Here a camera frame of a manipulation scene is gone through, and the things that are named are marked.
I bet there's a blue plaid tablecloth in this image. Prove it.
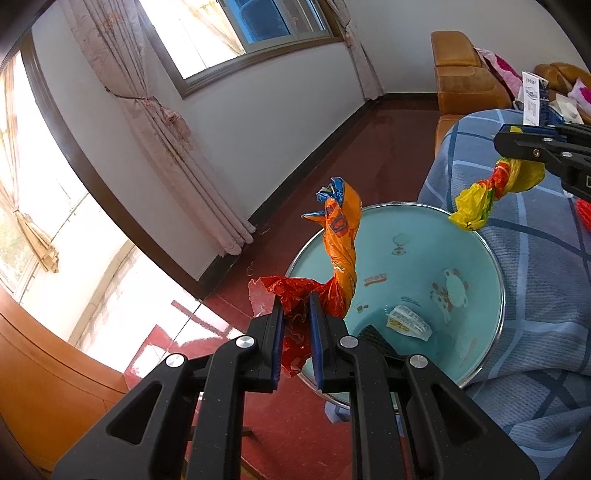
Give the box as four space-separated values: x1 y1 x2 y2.
418 110 590 479

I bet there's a wood framed window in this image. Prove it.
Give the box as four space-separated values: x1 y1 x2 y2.
136 0 342 98

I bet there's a pink right curtain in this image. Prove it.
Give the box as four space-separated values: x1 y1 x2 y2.
327 0 385 100

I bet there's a white printed wrapper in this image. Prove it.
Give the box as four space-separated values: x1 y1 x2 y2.
387 305 433 342

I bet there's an orange red snack bag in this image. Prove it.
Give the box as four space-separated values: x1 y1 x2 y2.
247 177 362 377

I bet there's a pink left curtain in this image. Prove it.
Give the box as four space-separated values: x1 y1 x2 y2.
61 1 254 256

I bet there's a brown leather chaise sofa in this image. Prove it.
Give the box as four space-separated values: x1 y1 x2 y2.
431 31 512 154

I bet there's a teal cartoon trash bin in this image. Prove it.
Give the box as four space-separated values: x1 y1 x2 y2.
284 201 506 398

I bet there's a blue Look milk carton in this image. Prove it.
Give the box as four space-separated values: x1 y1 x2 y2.
549 93 584 125

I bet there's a pink curtain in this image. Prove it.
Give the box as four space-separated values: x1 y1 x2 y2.
327 0 385 100
61 1 254 256

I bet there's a pink floral pillow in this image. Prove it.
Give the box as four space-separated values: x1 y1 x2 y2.
568 78 591 116
476 48 523 100

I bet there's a tall dark blue milk carton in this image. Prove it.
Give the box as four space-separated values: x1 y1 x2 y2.
522 71 550 126

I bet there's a yellow plastic bag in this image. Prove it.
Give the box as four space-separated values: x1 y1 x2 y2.
447 126 547 232

